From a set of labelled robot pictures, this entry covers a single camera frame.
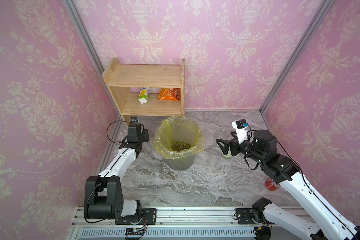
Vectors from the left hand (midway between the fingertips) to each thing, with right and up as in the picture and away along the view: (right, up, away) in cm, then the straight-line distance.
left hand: (141, 132), depth 89 cm
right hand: (+44, -1, -21) cm, 49 cm away
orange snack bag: (+17, +24, +7) cm, 30 cm away
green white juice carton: (0, +23, +5) cm, 24 cm away
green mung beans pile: (+23, -9, +6) cm, 25 cm away
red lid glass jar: (+51, -2, +14) cm, 53 cm away
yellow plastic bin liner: (+22, +2, -3) cm, 23 cm away
